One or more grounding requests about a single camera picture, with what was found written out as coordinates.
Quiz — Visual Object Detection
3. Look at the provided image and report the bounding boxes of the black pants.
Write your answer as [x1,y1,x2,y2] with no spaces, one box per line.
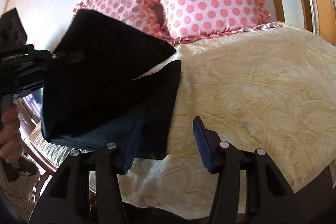
[41,9,182,160]

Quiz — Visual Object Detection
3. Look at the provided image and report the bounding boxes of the person's left hand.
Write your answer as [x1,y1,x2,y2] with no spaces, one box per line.
[1,104,22,164]

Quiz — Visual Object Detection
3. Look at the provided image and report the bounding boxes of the cream patterned bed quilt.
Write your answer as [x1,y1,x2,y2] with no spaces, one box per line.
[37,24,335,219]

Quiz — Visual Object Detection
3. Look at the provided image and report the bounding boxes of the left pink polka dot pillow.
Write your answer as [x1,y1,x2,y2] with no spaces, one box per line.
[73,0,174,45]

